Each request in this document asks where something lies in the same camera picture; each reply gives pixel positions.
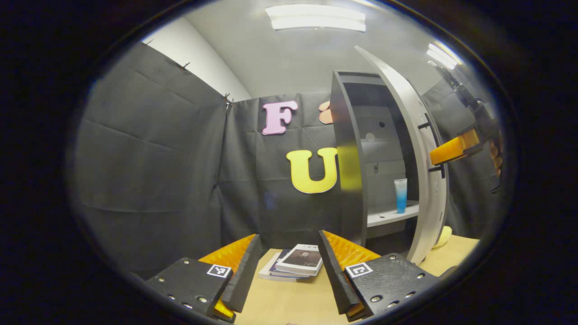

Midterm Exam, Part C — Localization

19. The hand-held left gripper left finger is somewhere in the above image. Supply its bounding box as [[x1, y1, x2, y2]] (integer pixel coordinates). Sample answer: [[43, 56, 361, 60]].
[[144, 233, 263, 324]]

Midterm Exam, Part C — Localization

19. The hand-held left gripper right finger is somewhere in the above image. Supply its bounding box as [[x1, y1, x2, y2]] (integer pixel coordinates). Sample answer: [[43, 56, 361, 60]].
[[317, 230, 439, 323]]

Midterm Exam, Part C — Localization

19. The black cabinet door handle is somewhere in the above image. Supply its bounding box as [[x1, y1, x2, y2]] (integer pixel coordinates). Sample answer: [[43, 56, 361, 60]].
[[418, 111, 447, 179]]

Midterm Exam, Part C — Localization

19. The grey cabinet door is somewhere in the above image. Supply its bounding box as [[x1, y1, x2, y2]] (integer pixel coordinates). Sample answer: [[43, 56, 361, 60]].
[[354, 45, 449, 265]]

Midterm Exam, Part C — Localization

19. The blue and white bottle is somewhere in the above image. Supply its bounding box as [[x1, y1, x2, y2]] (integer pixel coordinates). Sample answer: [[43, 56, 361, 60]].
[[394, 178, 408, 214]]

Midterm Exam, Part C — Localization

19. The grey cabinet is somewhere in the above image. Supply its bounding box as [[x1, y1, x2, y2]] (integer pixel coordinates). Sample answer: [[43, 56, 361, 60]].
[[330, 70, 421, 247]]

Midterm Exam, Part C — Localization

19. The white cabinet shelf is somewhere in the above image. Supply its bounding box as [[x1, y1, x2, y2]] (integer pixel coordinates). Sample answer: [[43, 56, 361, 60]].
[[367, 201, 420, 228]]

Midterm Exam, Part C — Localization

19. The white book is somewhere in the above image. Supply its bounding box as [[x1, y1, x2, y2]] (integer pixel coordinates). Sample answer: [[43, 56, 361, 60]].
[[258, 251, 312, 283]]

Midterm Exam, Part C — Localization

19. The blue book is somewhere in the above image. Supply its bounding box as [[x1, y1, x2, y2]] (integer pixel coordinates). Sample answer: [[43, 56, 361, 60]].
[[269, 248, 312, 278]]

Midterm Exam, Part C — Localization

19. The small ceiling light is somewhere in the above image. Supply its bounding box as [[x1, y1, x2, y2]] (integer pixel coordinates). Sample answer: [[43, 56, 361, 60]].
[[427, 42, 463, 69]]

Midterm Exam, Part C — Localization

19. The yellow round bun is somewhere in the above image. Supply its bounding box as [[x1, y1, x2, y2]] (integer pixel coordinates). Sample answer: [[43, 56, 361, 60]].
[[431, 226, 453, 250]]

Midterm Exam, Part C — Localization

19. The black backdrop cloth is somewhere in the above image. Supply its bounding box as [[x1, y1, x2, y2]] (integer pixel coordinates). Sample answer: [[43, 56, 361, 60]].
[[68, 43, 502, 278]]

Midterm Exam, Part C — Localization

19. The large ceiling light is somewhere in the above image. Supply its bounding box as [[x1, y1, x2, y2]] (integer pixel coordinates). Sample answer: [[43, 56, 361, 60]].
[[265, 4, 366, 32]]

